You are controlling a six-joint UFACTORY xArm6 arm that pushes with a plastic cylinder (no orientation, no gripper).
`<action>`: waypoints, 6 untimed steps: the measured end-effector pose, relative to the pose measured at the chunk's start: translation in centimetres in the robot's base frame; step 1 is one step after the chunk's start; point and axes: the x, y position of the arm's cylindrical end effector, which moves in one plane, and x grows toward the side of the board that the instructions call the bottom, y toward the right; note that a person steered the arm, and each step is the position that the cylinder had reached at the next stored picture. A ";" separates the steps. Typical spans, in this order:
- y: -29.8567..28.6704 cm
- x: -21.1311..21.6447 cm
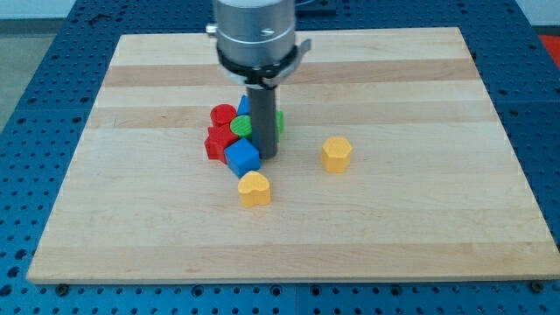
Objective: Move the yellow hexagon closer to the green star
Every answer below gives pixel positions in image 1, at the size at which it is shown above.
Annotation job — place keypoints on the red star block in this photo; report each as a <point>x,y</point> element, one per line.
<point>219,138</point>

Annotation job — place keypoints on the yellow heart block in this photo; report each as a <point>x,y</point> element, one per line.
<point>254,189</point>

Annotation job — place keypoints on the blue perforated metal table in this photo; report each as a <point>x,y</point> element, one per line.
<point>39,139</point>

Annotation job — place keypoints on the red cylinder block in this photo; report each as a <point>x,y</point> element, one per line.
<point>222,114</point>

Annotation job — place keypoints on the green cylinder block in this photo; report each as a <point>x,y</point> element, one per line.
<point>241,126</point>

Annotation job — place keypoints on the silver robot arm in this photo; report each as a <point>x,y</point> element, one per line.
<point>256,47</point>

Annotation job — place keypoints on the yellow hexagon block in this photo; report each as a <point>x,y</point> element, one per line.
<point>336,154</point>

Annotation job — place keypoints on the blue cube block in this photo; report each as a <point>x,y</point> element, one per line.
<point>242,157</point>

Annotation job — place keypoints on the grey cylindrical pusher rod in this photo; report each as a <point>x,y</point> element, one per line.
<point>262,108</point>

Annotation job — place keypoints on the wooden board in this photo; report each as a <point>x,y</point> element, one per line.
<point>434,190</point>

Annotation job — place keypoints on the green star block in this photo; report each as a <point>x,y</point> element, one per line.
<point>279,124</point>

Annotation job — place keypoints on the blue triangle block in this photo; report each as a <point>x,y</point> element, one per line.
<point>243,108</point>

